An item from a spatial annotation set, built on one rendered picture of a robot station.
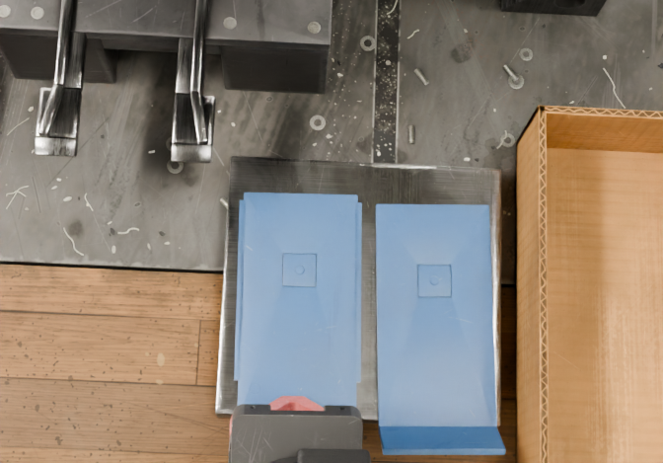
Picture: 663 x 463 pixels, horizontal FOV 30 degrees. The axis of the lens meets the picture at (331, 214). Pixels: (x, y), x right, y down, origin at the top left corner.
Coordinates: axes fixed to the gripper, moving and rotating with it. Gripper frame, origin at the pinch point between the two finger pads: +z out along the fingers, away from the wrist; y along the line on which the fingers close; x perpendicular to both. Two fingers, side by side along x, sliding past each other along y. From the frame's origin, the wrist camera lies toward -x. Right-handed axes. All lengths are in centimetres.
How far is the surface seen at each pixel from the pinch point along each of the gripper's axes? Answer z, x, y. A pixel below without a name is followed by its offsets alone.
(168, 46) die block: 8.5, 7.8, 20.7
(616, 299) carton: 7.0, -20.2, 6.0
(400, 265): 6.3, -6.4, 8.2
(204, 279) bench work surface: 8.2, 5.5, 6.3
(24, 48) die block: 10.0, 16.6, 20.1
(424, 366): 3.2, -7.9, 2.8
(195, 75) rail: 5.3, 6.0, 19.5
